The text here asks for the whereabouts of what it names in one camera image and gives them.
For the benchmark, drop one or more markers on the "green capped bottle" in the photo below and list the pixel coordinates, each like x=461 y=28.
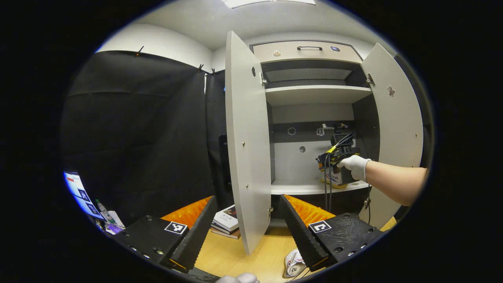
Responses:
x=104 y=212

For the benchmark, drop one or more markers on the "large ceiling light panel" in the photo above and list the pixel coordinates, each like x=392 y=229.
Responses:
x=267 y=2

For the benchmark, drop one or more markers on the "white cover book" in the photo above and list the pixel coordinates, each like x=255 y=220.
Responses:
x=227 y=217

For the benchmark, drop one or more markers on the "grey cabinet door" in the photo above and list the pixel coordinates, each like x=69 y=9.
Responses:
x=247 y=149
x=397 y=125

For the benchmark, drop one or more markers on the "grey shoe cabinet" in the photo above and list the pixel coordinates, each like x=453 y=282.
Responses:
x=310 y=114

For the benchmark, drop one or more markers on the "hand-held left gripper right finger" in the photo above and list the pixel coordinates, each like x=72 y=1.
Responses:
x=298 y=232

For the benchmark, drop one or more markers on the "white paper sheet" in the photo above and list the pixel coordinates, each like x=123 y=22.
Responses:
x=117 y=221

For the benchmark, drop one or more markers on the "light grey cabinet shelf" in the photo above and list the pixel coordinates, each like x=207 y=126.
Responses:
x=294 y=188
x=314 y=94

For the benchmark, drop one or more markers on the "grey cabinet drawer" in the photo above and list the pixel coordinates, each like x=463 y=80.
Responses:
x=306 y=53

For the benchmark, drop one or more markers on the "computer monitor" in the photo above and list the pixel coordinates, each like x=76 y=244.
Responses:
x=80 y=192

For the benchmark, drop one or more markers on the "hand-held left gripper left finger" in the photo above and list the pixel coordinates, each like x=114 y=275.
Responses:
x=196 y=232

